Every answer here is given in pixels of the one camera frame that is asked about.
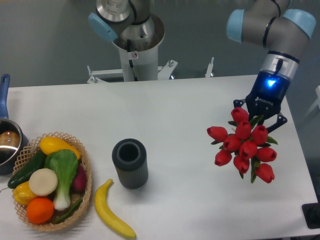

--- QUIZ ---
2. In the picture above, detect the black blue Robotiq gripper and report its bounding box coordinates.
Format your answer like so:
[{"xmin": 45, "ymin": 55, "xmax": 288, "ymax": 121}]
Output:
[{"xmin": 233, "ymin": 71, "xmax": 291, "ymax": 133}]

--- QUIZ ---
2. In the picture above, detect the red tulip bouquet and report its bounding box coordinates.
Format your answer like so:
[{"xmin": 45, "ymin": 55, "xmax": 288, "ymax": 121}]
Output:
[{"xmin": 206, "ymin": 107, "xmax": 278, "ymax": 184}]

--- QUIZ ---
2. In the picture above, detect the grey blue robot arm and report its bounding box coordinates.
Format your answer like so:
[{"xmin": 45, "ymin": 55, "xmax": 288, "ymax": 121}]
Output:
[{"xmin": 88, "ymin": 0, "xmax": 316, "ymax": 132}]

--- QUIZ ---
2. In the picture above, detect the grey ribbed vase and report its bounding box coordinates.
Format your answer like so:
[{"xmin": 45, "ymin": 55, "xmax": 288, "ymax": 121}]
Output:
[{"xmin": 111, "ymin": 138, "xmax": 149, "ymax": 189}]

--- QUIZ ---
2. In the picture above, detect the black device at edge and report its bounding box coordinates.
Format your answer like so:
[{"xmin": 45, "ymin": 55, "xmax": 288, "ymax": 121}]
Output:
[{"xmin": 301, "ymin": 202, "xmax": 320, "ymax": 229}]

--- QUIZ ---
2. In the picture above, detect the yellow banana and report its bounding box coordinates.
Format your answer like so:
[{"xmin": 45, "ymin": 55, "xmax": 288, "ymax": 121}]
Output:
[{"xmin": 94, "ymin": 178, "xmax": 137, "ymax": 239}]

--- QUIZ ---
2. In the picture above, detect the purple red onion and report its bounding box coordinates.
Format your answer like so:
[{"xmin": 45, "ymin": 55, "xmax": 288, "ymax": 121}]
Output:
[{"xmin": 71, "ymin": 164, "xmax": 87, "ymax": 193}]

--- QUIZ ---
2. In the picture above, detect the green bok choy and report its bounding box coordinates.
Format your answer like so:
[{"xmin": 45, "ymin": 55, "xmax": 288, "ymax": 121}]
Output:
[{"xmin": 44, "ymin": 149, "xmax": 78, "ymax": 211}]

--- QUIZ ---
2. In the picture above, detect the green chili pepper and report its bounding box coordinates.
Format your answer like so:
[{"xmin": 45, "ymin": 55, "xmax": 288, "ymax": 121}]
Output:
[{"xmin": 53, "ymin": 198, "xmax": 83, "ymax": 225}]

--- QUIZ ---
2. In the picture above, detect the yellow squash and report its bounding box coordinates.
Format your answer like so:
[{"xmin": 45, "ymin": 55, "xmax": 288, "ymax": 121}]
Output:
[{"xmin": 39, "ymin": 136, "xmax": 82, "ymax": 160}]

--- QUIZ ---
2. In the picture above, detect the green cucumber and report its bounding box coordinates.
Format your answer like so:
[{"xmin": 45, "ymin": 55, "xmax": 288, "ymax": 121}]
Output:
[{"xmin": 7, "ymin": 150, "xmax": 47, "ymax": 189}]

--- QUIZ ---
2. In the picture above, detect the white round radish slice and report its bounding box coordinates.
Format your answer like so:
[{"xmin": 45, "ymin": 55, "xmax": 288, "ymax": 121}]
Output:
[{"xmin": 29, "ymin": 168, "xmax": 58, "ymax": 197}]

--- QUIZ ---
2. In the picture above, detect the woven wicker basket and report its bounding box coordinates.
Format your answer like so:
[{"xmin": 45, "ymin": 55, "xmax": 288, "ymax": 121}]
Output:
[{"xmin": 13, "ymin": 132, "xmax": 92, "ymax": 232}]

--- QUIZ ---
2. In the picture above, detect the orange fruit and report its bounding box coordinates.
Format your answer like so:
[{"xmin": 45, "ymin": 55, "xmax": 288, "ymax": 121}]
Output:
[{"xmin": 26, "ymin": 197, "xmax": 55, "ymax": 225}]

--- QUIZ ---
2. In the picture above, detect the yellow bell pepper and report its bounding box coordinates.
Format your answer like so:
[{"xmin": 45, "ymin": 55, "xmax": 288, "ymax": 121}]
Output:
[{"xmin": 12, "ymin": 181, "xmax": 38, "ymax": 206}]

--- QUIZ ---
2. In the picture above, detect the white frame at right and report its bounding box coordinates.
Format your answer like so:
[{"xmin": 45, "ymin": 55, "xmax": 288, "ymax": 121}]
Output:
[{"xmin": 297, "ymin": 85, "xmax": 320, "ymax": 127}]

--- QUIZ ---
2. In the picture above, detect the blue handled saucepan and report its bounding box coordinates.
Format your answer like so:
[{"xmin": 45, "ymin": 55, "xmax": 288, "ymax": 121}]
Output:
[{"xmin": 0, "ymin": 74, "xmax": 29, "ymax": 175}]

